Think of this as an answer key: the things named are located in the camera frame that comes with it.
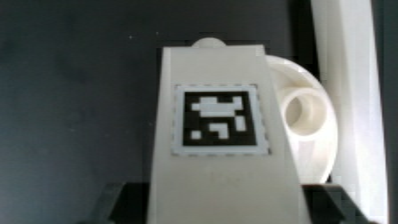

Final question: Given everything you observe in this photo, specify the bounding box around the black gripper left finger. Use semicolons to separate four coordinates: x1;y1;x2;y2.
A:
76;182;149;224

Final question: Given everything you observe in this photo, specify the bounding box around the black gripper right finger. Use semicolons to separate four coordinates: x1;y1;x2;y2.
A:
302;184;380;224

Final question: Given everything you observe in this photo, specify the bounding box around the white stool leg with tag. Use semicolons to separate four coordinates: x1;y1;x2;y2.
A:
147;38;311;224

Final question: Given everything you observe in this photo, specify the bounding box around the white round stool seat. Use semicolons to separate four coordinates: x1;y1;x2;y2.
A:
266;56;337;184

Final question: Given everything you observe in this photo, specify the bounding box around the white right obstacle rail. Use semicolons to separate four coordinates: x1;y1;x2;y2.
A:
311;0;389;224

